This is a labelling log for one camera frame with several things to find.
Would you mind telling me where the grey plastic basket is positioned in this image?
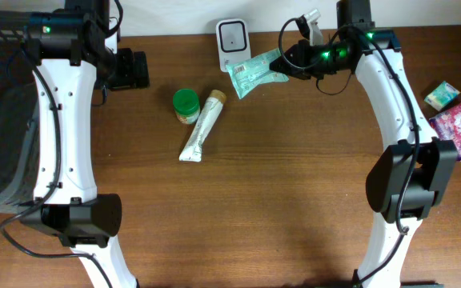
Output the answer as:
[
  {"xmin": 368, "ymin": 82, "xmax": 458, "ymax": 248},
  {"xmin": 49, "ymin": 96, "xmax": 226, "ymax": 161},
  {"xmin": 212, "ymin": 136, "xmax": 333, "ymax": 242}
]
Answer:
[{"xmin": 0, "ymin": 10, "xmax": 39, "ymax": 214}]

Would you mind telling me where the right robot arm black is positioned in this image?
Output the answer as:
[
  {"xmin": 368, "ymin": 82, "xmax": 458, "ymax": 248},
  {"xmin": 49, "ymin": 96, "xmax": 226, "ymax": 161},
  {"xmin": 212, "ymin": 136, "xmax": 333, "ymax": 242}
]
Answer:
[{"xmin": 270, "ymin": 1, "xmax": 458, "ymax": 287}]

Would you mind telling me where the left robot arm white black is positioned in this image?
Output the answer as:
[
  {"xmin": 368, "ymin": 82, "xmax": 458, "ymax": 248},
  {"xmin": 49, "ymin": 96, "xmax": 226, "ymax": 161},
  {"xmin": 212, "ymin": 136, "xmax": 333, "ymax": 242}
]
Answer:
[{"xmin": 14, "ymin": 1, "xmax": 150, "ymax": 287}]

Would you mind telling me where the green white pocket tissue pack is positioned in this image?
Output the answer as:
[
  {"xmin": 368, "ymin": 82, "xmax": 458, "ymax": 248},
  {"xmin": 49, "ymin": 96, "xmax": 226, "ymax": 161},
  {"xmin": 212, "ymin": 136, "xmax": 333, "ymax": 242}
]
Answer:
[{"xmin": 424, "ymin": 81, "xmax": 460, "ymax": 111}]

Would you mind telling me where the green lid jar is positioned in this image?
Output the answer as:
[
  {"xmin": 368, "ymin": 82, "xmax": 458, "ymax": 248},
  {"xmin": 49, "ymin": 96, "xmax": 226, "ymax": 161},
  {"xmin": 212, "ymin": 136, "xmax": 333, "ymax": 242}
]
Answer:
[{"xmin": 173, "ymin": 89, "xmax": 201, "ymax": 125}]

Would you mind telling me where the white barcode scanner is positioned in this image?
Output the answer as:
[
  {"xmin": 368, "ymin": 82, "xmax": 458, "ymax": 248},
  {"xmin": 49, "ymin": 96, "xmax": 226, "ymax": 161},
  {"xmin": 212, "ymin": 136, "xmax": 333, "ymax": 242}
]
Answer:
[{"xmin": 215, "ymin": 18, "xmax": 251, "ymax": 73}]

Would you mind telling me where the white tube package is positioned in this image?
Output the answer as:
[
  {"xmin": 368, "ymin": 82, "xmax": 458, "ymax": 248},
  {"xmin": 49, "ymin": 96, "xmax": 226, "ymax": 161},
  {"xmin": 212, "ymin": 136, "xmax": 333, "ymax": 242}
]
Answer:
[{"xmin": 178, "ymin": 90, "xmax": 226, "ymax": 162}]

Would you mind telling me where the teal pouch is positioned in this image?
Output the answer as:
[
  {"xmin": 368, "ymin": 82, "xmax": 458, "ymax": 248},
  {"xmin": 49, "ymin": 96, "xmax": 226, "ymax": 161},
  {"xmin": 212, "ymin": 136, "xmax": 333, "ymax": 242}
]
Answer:
[{"xmin": 226, "ymin": 48, "xmax": 289, "ymax": 99}]

